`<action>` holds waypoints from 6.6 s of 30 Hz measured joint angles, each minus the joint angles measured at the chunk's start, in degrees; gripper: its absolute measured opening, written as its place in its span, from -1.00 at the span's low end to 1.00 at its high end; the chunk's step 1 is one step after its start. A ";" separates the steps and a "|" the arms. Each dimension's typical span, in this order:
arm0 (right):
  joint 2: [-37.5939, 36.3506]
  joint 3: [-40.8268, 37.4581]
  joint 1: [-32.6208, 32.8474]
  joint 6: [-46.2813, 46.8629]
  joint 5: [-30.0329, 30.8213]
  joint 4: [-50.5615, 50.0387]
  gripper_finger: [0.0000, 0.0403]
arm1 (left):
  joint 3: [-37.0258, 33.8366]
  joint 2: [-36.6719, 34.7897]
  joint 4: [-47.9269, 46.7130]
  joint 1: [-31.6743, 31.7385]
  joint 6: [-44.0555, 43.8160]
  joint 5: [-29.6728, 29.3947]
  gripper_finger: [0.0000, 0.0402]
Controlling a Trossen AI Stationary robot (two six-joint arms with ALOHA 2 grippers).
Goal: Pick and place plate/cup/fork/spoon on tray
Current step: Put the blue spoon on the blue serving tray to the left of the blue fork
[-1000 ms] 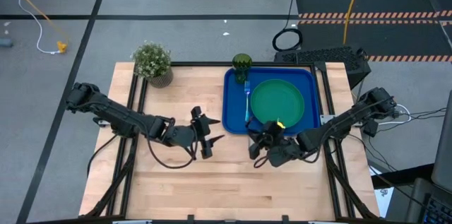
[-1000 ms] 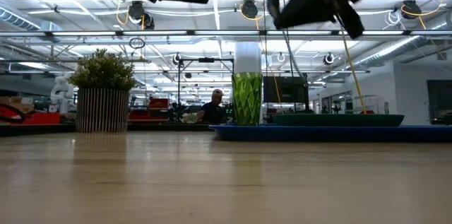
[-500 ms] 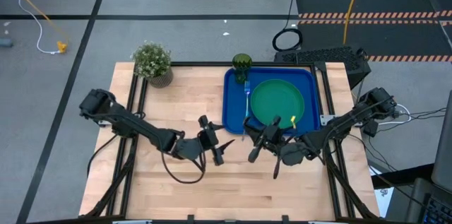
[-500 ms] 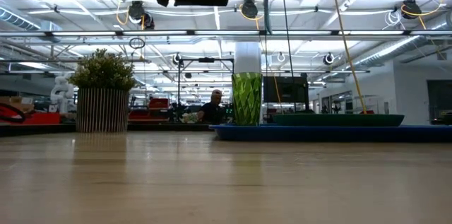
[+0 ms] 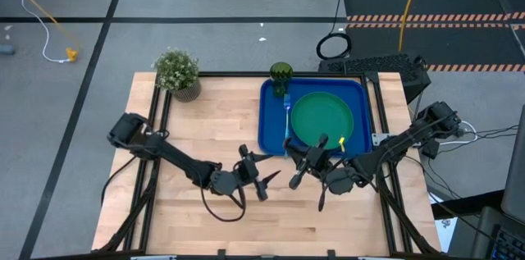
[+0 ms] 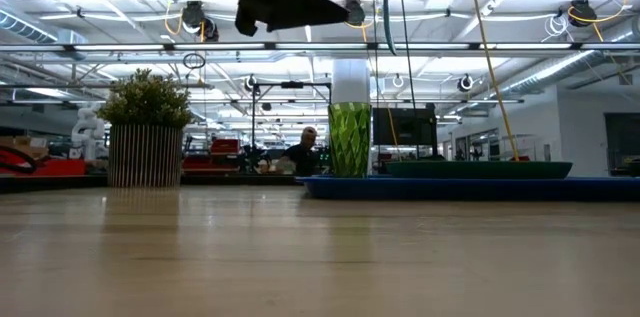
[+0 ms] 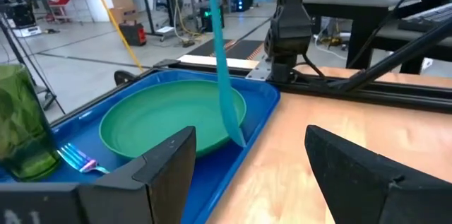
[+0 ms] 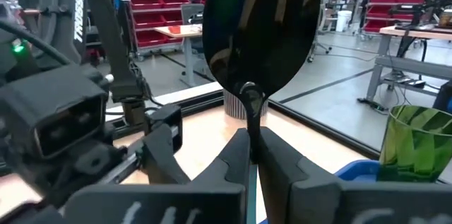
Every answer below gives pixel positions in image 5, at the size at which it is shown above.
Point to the blue plastic tray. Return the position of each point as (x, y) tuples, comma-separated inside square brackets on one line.
[(272, 129)]

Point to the white printed paper sheet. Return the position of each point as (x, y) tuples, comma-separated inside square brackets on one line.
[(445, 231)]

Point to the plant in striped pot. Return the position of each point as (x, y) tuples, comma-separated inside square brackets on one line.
[(176, 71)]

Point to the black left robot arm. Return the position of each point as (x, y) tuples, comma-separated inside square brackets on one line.
[(176, 157)]

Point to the grey floor object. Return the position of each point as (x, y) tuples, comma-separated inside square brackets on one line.
[(6, 49)]

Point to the black hazard striped floor mat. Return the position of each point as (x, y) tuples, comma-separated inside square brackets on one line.
[(451, 42)]

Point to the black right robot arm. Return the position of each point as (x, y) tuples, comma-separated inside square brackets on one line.
[(404, 139)]

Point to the green plastic plate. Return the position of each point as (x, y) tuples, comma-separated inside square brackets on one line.
[(322, 116)]

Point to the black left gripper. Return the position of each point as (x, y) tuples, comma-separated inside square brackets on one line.
[(247, 171)]

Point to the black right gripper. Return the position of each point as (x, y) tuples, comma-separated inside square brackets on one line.
[(316, 161)]

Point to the black perforated box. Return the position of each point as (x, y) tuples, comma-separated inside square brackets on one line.
[(377, 63)]

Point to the black plastic clip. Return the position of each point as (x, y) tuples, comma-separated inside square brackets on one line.
[(222, 254), (331, 254)]

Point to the dark computer monitor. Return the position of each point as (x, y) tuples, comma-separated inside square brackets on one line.
[(517, 170)]

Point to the black aluminium table frame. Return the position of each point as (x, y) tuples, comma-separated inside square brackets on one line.
[(229, 74)]

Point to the black keyboard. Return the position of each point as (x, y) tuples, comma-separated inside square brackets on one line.
[(510, 247)]

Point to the green faceted plastic cup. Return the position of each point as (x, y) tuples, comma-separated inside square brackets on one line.
[(281, 72)]

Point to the black desk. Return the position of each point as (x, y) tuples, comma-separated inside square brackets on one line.
[(480, 231)]

